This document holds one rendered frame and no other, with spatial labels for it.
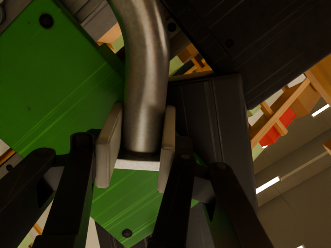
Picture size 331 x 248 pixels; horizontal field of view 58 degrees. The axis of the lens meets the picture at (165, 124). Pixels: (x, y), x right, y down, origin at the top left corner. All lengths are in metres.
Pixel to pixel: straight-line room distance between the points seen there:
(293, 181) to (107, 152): 7.77
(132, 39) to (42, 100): 0.10
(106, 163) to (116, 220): 0.14
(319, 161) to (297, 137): 2.08
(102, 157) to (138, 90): 0.05
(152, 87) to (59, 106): 0.09
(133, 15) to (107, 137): 0.07
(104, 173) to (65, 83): 0.10
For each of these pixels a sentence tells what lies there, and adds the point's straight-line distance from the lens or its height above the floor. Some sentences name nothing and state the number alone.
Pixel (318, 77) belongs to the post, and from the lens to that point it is 1.04.
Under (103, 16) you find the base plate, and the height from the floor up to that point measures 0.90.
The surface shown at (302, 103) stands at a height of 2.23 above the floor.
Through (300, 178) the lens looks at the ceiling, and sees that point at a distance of 7.90.
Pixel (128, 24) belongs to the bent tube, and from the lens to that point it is 0.19.
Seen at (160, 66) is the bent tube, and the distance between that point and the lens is 0.19.
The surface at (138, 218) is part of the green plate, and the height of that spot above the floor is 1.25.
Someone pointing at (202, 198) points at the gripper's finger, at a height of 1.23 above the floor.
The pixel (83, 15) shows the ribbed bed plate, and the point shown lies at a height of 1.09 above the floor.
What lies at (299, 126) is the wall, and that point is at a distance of 9.68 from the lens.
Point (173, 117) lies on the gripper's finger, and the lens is 0.20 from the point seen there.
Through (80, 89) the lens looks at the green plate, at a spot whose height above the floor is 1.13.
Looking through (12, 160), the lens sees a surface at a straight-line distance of 0.45.
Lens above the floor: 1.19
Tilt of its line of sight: 2 degrees up
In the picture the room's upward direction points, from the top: 142 degrees clockwise
